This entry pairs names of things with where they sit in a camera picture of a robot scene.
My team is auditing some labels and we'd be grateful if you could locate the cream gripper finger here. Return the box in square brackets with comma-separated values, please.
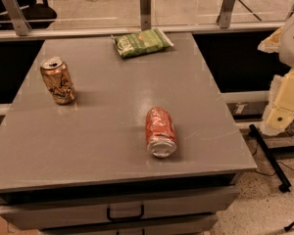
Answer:
[258, 27, 282, 53]

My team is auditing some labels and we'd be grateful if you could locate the orange gold soda can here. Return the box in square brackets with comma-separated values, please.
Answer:
[40, 57, 76, 105]

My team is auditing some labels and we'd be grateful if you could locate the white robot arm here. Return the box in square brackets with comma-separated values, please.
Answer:
[258, 14, 294, 136]

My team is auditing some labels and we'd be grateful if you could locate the red crushed soda can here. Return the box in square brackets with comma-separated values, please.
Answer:
[145, 107, 177, 159]

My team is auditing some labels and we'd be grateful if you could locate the green jalapeno chip bag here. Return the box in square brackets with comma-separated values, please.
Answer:
[112, 28, 173, 58]

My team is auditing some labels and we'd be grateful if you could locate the black floor stand bar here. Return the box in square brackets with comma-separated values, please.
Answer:
[249, 124, 291, 193]

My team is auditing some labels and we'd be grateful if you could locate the grey lower drawer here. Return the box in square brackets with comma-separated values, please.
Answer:
[40, 214, 218, 235]

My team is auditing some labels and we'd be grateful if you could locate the grey drawer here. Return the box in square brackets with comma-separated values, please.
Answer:
[40, 214, 218, 235]
[0, 185, 239, 230]

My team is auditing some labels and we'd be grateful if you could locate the black office chair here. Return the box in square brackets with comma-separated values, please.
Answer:
[0, 0, 57, 29]

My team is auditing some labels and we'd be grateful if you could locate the grey upper drawer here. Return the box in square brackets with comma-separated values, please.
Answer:
[0, 185, 239, 230]

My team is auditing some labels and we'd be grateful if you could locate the right metal bracket post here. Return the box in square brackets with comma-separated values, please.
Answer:
[217, 0, 236, 28]

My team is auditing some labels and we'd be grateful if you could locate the metal bracket post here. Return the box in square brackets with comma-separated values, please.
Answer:
[1, 0, 31, 36]
[140, 0, 151, 30]
[217, 0, 236, 28]

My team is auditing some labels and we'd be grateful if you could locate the black floor cable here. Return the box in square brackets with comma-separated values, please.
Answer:
[251, 137, 294, 181]

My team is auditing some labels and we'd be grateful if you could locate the middle metal bracket post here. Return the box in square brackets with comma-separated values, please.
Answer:
[140, 0, 151, 30]

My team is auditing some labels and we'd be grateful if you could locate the black drawer handle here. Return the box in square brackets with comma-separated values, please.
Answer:
[106, 204, 145, 222]

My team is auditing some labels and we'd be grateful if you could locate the left metal bracket post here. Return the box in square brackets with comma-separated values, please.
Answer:
[1, 0, 31, 36]

